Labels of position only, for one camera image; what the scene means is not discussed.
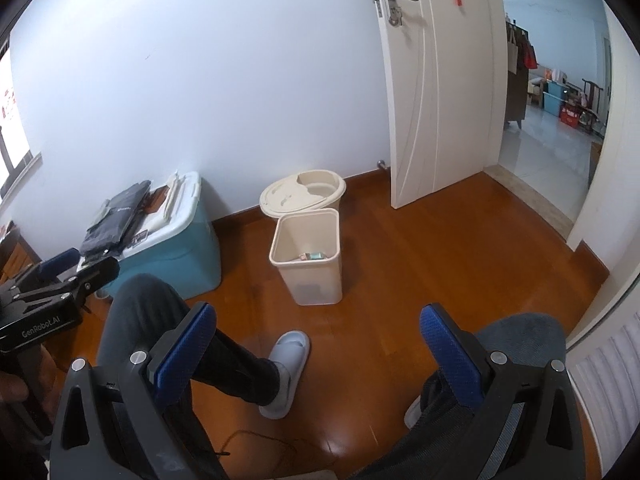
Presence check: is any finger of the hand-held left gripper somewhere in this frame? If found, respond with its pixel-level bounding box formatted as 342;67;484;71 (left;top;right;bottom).
7;248;82;287
20;255;121;311

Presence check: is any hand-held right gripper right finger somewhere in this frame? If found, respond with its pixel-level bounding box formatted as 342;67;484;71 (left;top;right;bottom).
419;303;587;480

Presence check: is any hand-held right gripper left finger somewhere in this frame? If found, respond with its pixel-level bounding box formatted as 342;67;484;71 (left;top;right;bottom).
49;302;229;480

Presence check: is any square beige trash bin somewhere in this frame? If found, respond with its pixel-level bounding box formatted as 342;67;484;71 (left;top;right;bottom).
268;208;344;306

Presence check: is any person's left hand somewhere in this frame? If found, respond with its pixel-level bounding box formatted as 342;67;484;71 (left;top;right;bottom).
0;349;67;421

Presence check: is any wooden cabinet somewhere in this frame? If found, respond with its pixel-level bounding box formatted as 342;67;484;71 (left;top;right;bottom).
0;220;43;283

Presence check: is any person's left leg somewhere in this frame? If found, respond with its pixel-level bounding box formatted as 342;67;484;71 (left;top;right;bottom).
96;273;282;407

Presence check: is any person's leg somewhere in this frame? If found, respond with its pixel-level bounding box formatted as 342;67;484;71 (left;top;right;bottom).
96;273;282;407
350;374;506;480

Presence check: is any black folded garment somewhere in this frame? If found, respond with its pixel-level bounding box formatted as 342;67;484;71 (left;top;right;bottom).
79;180;152;262

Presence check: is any white slipper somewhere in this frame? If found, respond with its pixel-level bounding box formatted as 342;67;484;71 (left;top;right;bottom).
258;330;311;420
403;394;427;429

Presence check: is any blue storage box white lid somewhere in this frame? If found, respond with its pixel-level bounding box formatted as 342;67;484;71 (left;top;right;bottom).
92;170;222;301

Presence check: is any person's right leg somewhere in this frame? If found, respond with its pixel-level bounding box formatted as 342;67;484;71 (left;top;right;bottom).
350;374;506;480

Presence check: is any window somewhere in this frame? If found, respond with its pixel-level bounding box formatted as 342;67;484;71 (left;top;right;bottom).
0;42;43;198

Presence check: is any white ribbed cover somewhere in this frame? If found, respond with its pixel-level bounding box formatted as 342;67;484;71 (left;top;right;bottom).
566;310;640;480

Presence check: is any round beige bucket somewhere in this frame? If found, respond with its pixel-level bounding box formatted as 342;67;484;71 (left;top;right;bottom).
259;170;347;220

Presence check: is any red crate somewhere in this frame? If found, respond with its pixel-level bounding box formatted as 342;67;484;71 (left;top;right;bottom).
558;102;584;127

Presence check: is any white door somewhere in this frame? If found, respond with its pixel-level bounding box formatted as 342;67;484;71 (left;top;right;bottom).
366;0;509;210

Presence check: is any blue plastic bin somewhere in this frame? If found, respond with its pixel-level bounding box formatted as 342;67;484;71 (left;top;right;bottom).
542;82;569;119

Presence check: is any dark wooden chair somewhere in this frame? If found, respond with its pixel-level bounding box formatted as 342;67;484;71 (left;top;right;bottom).
579;78;609;137

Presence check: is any coat rack with bags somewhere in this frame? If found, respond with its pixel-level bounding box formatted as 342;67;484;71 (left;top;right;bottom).
504;16;539;132

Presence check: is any black cable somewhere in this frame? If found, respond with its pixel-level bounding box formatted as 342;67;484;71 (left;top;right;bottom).
219;427;342;472

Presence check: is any silver door handle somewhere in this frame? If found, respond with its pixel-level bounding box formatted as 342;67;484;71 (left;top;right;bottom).
372;0;420;27

